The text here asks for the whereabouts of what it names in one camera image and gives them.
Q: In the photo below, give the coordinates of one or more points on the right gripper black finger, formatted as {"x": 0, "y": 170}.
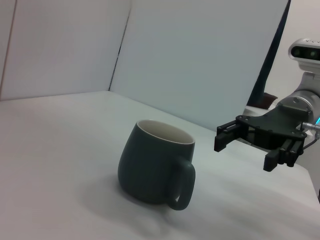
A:
{"x": 225, "y": 140}
{"x": 272, "y": 161}

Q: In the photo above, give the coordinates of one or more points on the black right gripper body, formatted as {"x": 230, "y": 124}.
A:
{"x": 275, "y": 125}

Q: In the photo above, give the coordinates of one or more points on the grey ceramic cup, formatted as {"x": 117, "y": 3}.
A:
{"x": 145, "y": 165}

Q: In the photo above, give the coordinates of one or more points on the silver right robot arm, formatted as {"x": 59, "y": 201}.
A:
{"x": 303, "y": 98}

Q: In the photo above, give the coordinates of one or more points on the dark brown background object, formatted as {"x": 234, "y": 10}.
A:
{"x": 268, "y": 101}

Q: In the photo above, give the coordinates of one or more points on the silver robot head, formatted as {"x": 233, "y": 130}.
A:
{"x": 306, "y": 53}

